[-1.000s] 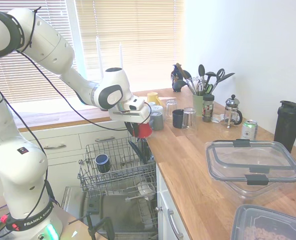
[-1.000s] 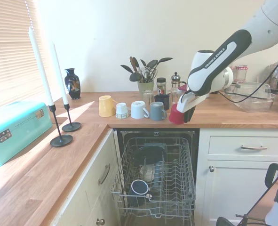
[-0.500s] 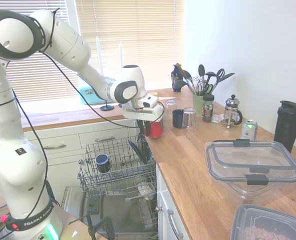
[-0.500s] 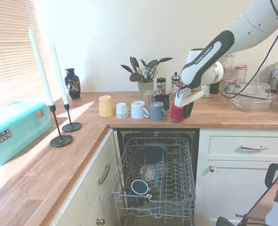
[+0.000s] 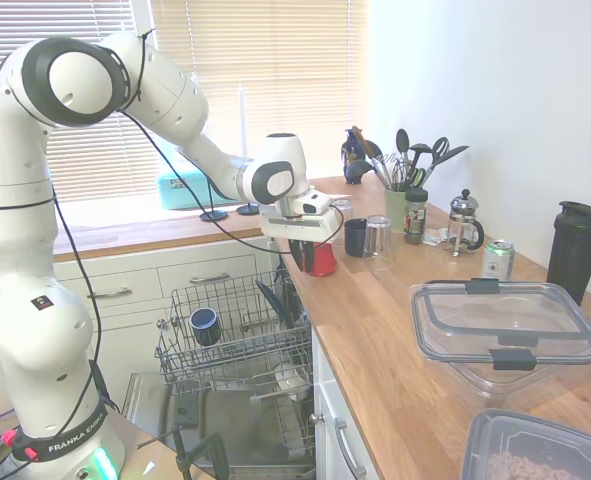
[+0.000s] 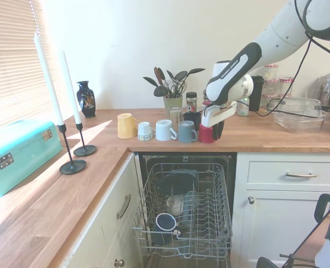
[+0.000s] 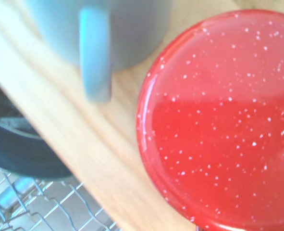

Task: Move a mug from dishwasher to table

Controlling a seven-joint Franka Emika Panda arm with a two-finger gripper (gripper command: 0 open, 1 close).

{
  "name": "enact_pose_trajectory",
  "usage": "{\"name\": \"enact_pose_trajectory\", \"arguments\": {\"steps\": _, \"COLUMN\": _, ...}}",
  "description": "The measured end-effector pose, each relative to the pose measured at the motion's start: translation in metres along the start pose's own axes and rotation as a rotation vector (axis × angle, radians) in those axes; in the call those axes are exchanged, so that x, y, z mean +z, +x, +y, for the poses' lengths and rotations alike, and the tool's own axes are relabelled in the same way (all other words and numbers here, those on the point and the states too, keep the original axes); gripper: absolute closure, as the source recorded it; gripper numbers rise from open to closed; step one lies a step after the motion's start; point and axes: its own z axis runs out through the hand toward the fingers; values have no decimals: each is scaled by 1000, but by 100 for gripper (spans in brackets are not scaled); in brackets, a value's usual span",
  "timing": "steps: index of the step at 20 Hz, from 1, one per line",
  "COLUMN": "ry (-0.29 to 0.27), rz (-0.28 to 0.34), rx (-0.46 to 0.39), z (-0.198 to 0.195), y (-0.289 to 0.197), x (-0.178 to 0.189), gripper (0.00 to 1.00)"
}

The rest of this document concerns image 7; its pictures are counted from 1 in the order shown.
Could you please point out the red speckled enamel mug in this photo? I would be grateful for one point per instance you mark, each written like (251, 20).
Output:
(218, 125)

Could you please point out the grey mug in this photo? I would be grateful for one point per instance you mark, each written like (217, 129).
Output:
(132, 33)

